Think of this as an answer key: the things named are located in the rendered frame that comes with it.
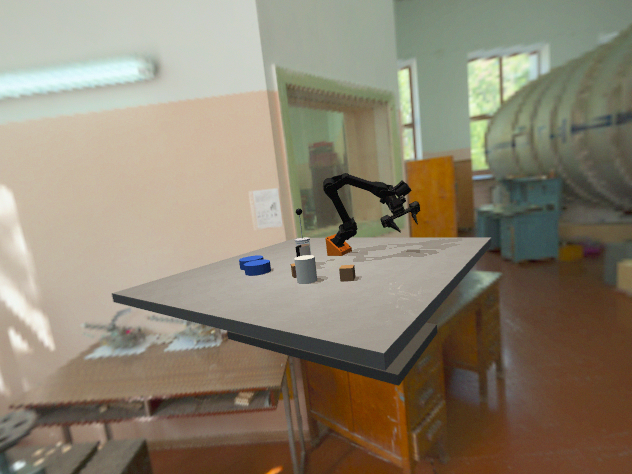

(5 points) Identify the blue short cylinder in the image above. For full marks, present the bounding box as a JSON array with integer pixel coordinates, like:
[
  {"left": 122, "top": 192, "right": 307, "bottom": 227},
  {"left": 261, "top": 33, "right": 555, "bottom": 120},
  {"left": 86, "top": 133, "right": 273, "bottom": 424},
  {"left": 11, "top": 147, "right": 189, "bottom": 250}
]
[
  {"left": 244, "top": 260, "right": 271, "bottom": 276},
  {"left": 239, "top": 255, "right": 263, "bottom": 270}
]

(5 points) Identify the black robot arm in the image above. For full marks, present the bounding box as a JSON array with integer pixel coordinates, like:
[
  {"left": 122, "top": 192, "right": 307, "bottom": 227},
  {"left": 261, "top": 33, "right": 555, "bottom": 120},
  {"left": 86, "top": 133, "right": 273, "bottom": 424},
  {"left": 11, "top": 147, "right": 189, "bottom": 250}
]
[{"left": 323, "top": 173, "right": 412, "bottom": 248}]

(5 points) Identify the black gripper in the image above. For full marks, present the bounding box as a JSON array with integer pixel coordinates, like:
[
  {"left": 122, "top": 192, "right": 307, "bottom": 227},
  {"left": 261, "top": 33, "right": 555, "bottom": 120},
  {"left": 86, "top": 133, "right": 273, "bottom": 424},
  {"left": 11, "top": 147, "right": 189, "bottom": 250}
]
[{"left": 380, "top": 201, "right": 420, "bottom": 232}]

